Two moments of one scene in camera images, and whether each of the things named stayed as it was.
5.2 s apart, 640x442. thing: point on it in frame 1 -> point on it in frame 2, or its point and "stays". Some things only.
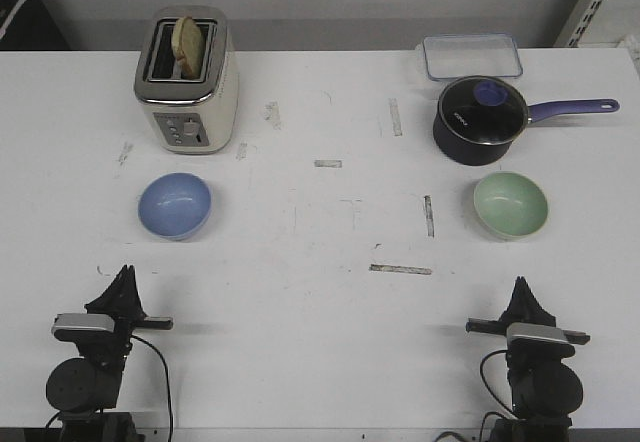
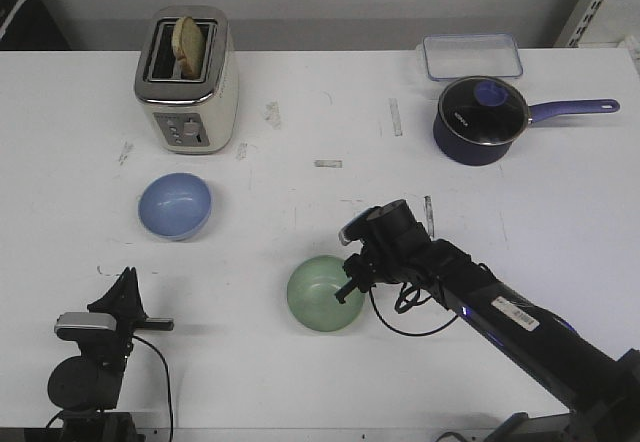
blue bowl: x=175 y=205 stays
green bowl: x=512 y=203 -> x=311 y=295
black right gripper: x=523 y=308 -> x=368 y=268
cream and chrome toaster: x=196 y=115 stays
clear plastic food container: x=461 y=55 stays
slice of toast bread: x=186 y=47 stays
